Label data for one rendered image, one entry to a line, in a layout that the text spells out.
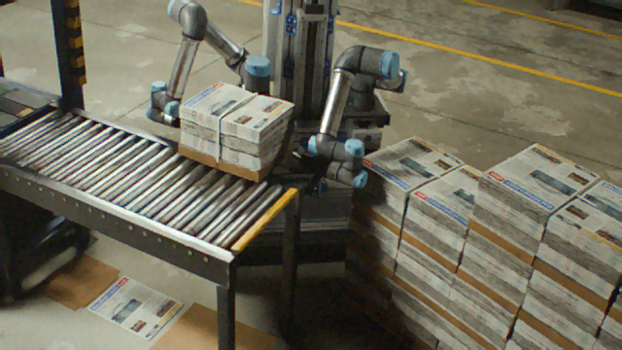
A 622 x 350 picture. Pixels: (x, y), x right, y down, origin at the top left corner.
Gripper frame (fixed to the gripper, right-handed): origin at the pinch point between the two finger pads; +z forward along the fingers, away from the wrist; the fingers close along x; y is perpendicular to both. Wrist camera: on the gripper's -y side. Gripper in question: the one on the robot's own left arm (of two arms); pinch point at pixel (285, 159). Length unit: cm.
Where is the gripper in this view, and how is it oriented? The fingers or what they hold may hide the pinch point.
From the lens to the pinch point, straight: 276.1
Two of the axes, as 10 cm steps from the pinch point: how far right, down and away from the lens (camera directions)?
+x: -4.3, 4.3, -7.9
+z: -9.0, -2.9, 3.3
